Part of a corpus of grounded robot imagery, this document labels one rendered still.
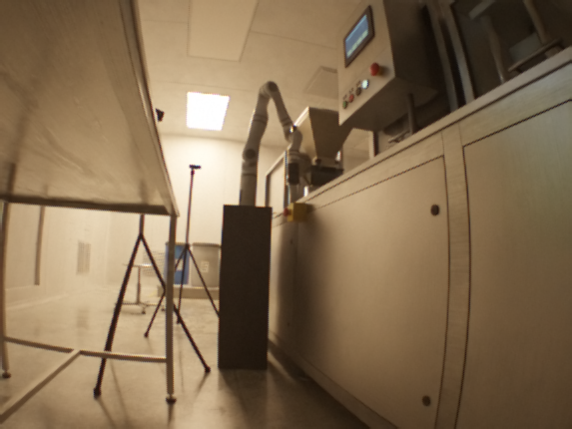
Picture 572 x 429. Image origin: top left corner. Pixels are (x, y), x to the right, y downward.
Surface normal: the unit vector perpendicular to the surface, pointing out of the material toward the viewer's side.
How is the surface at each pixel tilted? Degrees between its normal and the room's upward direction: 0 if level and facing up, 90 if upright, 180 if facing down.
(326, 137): 118
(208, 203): 90
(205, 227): 90
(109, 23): 180
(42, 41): 180
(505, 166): 90
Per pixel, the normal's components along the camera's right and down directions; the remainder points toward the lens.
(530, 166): -0.96, -0.07
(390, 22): 0.28, -0.14
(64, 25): -0.04, 0.99
